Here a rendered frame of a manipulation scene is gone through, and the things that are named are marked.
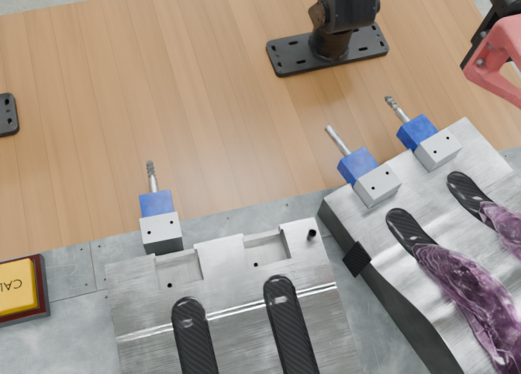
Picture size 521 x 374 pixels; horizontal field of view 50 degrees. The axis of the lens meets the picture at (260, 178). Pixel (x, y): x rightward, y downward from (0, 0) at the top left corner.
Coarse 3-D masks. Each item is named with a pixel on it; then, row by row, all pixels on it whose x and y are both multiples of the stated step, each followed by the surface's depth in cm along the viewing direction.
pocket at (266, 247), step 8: (264, 232) 70; (272, 232) 70; (280, 232) 70; (248, 240) 70; (256, 240) 70; (264, 240) 71; (272, 240) 71; (280, 240) 71; (248, 248) 70; (256, 248) 70; (264, 248) 71; (272, 248) 71; (280, 248) 71; (288, 248) 68; (248, 256) 70; (256, 256) 70; (264, 256) 70; (272, 256) 70; (280, 256) 70; (288, 256) 69; (256, 264) 70; (264, 264) 70
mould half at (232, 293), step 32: (288, 224) 69; (224, 256) 67; (320, 256) 68; (128, 288) 64; (192, 288) 65; (224, 288) 65; (256, 288) 66; (320, 288) 66; (128, 320) 63; (160, 320) 63; (224, 320) 64; (256, 320) 64; (320, 320) 65; (128, 352) 62; (160, 352) 62; (224, 352) 62; (256, 352) 63; (320, 352) 63; (352, 352) 64
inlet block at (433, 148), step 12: (396, 108) 82; (408, 120) 81; (420, 120) 80; (408, 132) 79; (420, 132) 79; (432, 132) 79; (444, 132) 78; (408, 144) 80; (420, 144) 77; (432, 144) 77; (444, 144) 77; (456, 144) 77; (420, 156) 78; (432, 156) 76; (444, 156) 76; (432, 168) 77
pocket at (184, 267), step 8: (192, 248) 69; (160, 256) 68; (168, 256) 68; (176, 256) 68; (184, 256) 68; (192, 256) 69; (160, 264) 69; (168, 264) 69; (176, 264) 69; (184, 264) 69; (192, 264) 69; (200, 264) 67; (160, 272) 68; (168, 272) 68; (176, 272) 68; (184, 272) 68; (192, 272) 69; (200, 272) 69; (160, 280) 68; (168, 280) 68; (176, 280) 68; (184, 280) 68; (192, 280) 68; (160, 288) 67
